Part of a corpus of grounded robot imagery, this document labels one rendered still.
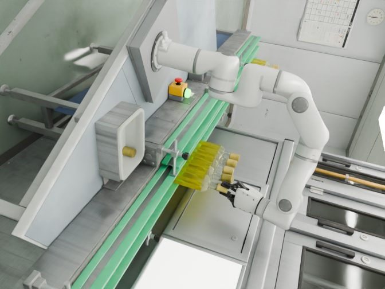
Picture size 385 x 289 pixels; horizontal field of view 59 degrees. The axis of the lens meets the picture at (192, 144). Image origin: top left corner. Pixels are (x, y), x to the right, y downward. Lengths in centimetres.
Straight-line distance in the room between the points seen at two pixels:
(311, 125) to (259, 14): 612
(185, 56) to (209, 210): 64
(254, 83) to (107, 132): 53
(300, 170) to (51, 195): 80
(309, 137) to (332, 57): 616
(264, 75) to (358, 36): 602
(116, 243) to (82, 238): 10
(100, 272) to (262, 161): 109
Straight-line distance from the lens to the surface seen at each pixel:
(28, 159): 186
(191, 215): 145
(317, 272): 145
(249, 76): 123
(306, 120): 116
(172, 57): 129
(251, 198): 133
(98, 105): 114
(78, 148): 109
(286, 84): 123
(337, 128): 788
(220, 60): 125
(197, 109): 163
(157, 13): 130
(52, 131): 179
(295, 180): 122
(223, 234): 140
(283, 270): 140
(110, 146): 115
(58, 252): 112
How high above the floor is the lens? 133
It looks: 14 degrees down
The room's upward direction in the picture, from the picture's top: 105 degrees clockwise
